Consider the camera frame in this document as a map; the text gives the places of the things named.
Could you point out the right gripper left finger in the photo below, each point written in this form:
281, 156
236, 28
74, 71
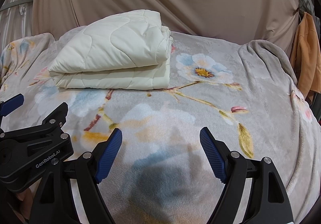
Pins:
54, 203

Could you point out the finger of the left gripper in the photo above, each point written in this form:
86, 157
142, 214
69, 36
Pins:
11, 104
56, 118

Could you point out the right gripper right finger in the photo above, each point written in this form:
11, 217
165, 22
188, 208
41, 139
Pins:
268, 201

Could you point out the cream white quilted comforter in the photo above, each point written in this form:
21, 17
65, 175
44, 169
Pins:
129, 51

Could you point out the person's left hand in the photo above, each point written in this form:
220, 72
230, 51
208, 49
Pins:
26, 199

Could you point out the silver satin curtain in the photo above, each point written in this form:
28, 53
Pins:
15, 20

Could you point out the grey floral fleece blanket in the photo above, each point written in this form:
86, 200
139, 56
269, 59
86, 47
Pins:
246, 95

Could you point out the orange hanging garment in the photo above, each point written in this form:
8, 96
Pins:
305, 58

